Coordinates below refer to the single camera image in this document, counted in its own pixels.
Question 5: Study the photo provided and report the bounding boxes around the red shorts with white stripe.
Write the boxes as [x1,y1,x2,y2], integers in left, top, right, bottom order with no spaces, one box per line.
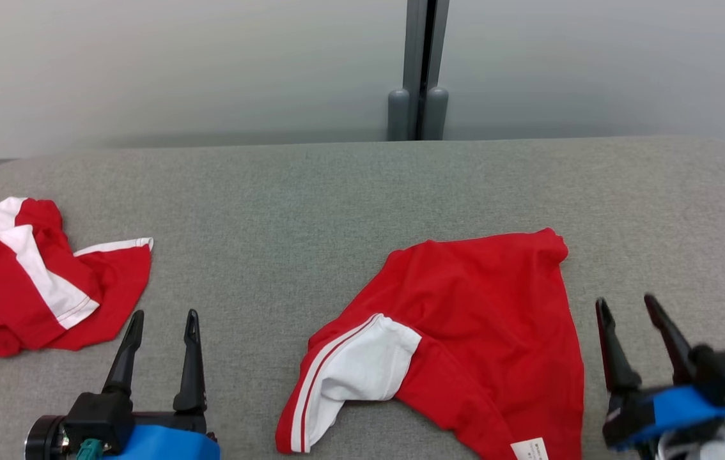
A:
[0,197,154,357]

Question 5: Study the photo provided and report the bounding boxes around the blue left camera mount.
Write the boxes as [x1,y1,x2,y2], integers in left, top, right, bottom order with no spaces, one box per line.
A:
[104,424,221,460]

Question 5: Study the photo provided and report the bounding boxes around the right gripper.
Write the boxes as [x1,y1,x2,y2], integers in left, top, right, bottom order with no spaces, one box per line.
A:
[595,294,725,460]

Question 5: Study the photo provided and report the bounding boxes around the blue right camera mount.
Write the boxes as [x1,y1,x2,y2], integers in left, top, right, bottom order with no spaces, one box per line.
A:
[618,385,725,448]

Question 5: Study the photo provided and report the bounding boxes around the grey cylindrical post foot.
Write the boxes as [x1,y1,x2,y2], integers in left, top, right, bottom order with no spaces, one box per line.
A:
[423,87,449,141]
[387,88,411,142]

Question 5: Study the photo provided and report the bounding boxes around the red t-shirt with white sleeves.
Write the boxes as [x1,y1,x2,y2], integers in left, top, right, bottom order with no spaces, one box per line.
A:
[275,227,586,460]

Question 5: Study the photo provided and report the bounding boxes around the grey partition post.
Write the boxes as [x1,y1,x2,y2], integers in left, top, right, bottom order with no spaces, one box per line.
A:
[401,0,451,141]

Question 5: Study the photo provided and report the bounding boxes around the teal left camera connector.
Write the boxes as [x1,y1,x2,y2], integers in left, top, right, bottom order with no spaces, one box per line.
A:
[76,438,107,460]

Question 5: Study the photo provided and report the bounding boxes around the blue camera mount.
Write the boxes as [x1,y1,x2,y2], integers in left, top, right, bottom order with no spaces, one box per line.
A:
[618,385,725,448]
[104,424,221,460]

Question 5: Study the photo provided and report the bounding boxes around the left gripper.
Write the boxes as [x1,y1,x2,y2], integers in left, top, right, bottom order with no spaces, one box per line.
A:
[25,309,217,460]

